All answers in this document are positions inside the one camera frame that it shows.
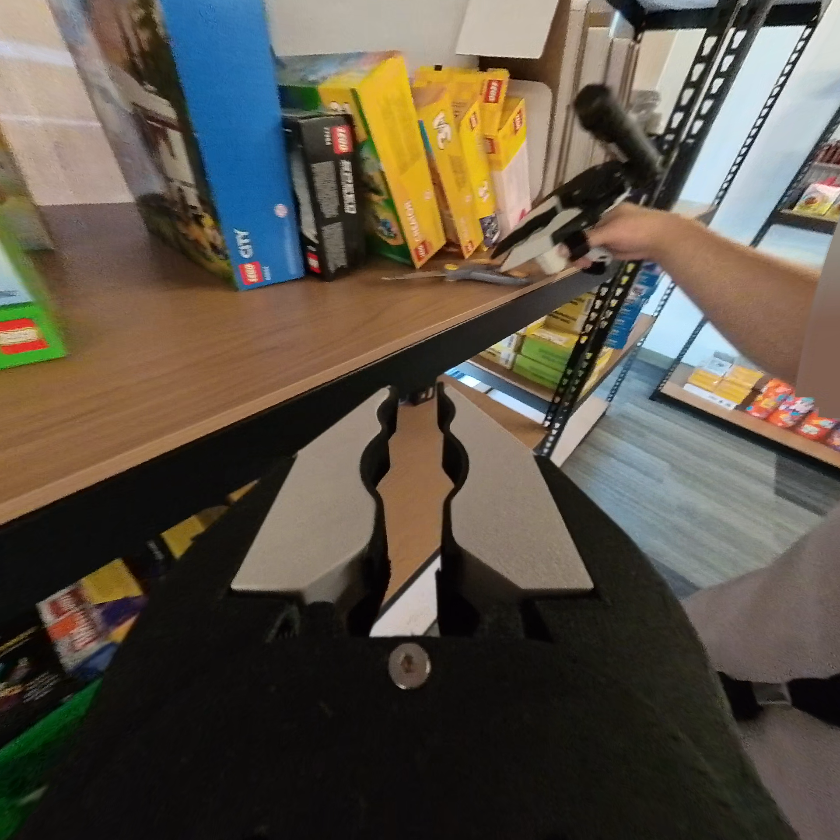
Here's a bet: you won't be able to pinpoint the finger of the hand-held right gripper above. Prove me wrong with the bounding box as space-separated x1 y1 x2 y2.
500 211 589 271
490 196 573 260

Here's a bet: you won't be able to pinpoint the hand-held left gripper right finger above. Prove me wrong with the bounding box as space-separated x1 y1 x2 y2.
436 384 595 609

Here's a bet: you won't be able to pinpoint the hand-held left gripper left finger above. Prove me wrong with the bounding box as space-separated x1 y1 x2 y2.
230 386 400 631

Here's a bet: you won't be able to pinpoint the grey and yellow scissors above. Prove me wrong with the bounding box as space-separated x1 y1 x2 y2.
381 261 536 287

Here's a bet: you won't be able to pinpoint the person's right forearm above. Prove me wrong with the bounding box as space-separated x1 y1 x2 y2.
669 210 821 383

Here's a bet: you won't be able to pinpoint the yellow and white toy box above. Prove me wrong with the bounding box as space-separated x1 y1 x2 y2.
486 97 534 231

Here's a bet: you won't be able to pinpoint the stack of pale yellow boxes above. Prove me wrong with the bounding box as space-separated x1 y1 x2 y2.
472 295 614 395

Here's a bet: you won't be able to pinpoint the black metal shelf rack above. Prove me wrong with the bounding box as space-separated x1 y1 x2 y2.
0 0 828 631

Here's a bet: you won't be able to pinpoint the black toy box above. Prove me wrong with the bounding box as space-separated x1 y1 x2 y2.
282 108 368 282

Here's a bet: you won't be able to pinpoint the grey metal shelf rack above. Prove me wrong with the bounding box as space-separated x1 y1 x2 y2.
650 85 840 470

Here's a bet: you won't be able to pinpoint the stack of small yellow packets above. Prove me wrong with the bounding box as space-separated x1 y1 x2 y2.
686 354 767 411

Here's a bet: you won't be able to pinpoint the person's white shirt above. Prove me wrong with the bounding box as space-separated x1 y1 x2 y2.
682 505 840 840

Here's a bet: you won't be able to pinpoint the row of snack packets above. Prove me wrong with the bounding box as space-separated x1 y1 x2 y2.
745 377 840 452

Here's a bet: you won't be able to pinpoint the dark toy box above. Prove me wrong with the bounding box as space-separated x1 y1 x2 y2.
0 620 80 746

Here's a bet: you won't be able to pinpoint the black lanyard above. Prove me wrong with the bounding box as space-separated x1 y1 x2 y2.
718 672 840 723

